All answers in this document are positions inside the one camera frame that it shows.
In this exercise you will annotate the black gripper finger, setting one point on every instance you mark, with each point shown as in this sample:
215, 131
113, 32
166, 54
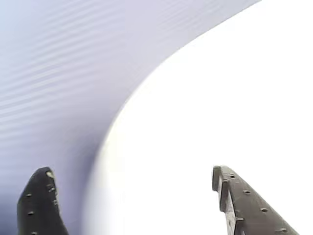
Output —
249, 215
36, 208

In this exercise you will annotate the blue textured cloth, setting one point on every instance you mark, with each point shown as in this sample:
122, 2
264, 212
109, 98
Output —
61, 73

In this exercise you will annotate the white round plate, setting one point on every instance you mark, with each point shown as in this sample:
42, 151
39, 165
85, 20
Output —
207, 98

